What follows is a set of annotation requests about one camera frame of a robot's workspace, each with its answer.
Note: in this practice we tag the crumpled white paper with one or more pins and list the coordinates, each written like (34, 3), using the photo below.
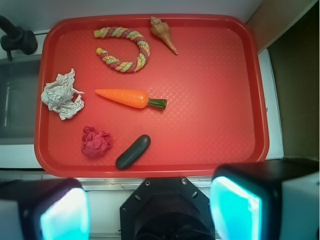
(61, 97)

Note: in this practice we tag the crumpled red paper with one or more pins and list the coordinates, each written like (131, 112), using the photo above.
(95, 144)

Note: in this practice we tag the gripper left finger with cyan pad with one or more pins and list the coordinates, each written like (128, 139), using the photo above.
(51, 209)

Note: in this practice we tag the grey sink basin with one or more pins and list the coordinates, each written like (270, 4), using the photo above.
(18, 99)

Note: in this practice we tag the red plastic tray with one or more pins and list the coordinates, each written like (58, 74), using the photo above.
(215, 110)

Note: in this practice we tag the orange toy carrot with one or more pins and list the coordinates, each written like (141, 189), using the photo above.
(132, 98)

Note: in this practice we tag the multicoloured twisted rope toy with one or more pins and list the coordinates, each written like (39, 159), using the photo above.
(123, 33)

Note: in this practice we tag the brown spiral seashell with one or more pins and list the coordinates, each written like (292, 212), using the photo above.
(162, 30)

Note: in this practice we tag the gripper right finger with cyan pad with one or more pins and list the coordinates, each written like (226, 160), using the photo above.
(268, 200)

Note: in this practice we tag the dark green toy cucumber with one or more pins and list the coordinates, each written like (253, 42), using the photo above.
(133, 153)

